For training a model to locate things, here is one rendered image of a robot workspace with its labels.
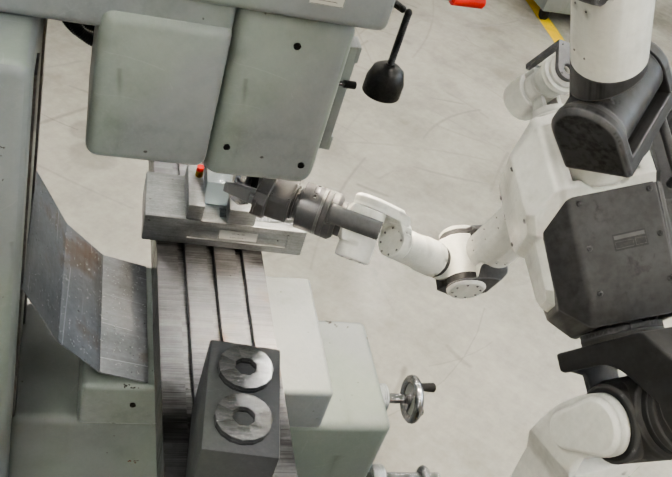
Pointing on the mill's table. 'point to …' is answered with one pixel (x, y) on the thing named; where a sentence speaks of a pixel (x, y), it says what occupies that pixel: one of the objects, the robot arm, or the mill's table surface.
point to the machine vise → (207, 218)
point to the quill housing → (276, 95)
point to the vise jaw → (239, 214)
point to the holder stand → (236, 413)
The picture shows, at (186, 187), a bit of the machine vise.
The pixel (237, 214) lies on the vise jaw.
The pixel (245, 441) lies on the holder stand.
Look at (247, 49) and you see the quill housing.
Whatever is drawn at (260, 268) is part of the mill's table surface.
